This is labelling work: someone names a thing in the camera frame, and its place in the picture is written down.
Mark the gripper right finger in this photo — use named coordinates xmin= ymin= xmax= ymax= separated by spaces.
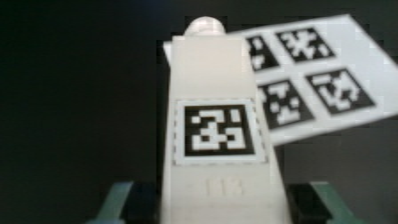
xmin=287 ymin=182 xmax=360 ymax=224

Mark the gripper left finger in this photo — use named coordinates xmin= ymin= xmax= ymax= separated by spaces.
xmin=86 ymin=181 xmax=159 ymax=224

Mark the white desk leg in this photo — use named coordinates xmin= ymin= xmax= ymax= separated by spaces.
xmin=161 ymin=16 xmax=294 ymax=224

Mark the fiducial marker sheet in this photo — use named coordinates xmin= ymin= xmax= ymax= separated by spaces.
xmin=232 ymin=14 xmax=398 ymax=145

